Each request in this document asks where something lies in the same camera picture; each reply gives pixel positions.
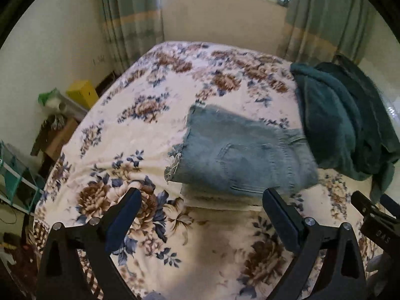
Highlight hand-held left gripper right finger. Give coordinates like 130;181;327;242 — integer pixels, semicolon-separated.
262;188;367;300

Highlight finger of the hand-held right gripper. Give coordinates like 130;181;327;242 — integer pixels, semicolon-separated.
350;190;383;219

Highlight yellow box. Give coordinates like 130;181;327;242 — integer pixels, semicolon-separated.
65;80;100;109

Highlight light blue denim pants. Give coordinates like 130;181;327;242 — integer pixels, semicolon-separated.
164;104;319;198

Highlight green plastic bag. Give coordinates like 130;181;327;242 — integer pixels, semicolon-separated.
38;88;63;108

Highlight wooden bedside table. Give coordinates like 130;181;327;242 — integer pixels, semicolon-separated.
30;117;79;161

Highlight floral bed sheet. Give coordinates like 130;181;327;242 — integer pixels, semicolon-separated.
33;40;386;300

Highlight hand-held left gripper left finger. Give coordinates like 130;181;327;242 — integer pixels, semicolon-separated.
37;187;143;300

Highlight teal metal rack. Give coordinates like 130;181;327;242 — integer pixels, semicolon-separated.
0;140;44;216

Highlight dark green fleece blanket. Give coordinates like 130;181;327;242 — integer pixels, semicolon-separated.
290;54;400;205

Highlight green curtain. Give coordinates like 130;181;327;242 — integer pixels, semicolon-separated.
97;0;166;77
276;0;380;66

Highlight folded white cloth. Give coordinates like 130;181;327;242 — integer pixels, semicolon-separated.
180;183;266;211

